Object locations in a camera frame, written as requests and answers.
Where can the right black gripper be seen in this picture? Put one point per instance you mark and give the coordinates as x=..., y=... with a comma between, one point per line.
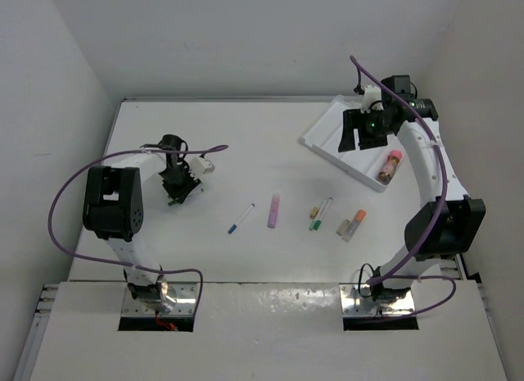
x=354, y=119

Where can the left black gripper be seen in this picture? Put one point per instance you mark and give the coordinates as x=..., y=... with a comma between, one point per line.
x=181, y=192

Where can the pink capped clear tube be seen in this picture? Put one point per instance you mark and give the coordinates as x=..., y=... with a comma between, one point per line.
x=388, y=169

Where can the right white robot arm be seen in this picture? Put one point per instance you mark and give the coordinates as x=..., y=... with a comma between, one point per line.
x=449, y=218

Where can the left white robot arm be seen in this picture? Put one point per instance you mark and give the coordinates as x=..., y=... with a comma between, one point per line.
x=113, y=210

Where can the white divided tray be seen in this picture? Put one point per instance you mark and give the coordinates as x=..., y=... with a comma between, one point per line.
x=323, y=138

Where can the blue capped white pen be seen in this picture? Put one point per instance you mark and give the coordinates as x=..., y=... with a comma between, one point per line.
x=241, y=218

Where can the orange capped clear tube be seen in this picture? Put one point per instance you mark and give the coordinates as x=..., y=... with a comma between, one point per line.
x=353, y=226

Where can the pink highlighter stick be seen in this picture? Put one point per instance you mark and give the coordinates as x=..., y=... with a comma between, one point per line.
x=273, y=211

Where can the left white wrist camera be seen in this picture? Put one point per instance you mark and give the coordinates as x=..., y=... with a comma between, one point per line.
x=200, y=166

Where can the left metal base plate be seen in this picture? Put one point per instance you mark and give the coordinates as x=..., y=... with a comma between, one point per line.
x=180, y=301

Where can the metal base plate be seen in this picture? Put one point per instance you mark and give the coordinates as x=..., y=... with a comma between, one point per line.
x=180, y=301
x=359, y=304

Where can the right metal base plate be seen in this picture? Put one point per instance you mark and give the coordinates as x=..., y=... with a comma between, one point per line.
x=359, y=304

